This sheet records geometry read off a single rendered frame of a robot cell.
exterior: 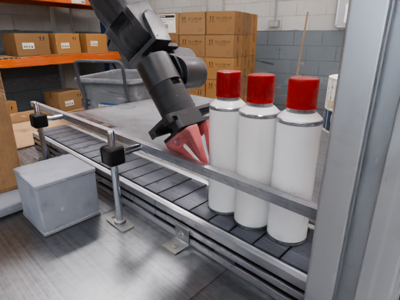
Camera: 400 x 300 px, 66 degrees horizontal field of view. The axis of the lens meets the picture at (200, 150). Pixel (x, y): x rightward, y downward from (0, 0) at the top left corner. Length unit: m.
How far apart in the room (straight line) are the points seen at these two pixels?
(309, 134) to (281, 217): 0.11
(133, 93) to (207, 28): 1.51
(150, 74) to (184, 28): 3.46
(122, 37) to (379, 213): 0.45
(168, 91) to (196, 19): 3.41
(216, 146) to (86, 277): 0.25
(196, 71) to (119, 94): 2.15
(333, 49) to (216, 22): 1.81
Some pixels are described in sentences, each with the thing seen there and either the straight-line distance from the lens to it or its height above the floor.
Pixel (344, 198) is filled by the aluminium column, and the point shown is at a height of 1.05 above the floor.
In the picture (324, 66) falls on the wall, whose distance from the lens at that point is 4.83.
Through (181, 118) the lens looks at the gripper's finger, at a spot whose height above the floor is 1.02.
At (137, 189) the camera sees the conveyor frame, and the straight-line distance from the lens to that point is 0.55.
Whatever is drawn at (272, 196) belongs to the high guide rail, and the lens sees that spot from 0.36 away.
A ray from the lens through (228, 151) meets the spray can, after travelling 0.42.
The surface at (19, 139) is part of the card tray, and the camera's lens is 1.08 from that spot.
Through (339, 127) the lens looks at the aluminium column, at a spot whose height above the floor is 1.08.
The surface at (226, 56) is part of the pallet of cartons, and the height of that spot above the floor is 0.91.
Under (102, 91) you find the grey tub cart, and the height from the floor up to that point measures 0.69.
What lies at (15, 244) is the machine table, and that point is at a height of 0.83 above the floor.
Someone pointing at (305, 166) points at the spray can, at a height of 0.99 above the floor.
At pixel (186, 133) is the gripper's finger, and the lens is 0.45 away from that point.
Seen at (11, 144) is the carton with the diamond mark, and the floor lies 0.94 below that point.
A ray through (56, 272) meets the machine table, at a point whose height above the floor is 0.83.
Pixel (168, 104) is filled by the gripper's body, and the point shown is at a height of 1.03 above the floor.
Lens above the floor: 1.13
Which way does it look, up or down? 20 degrees down
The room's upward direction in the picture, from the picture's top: straight up
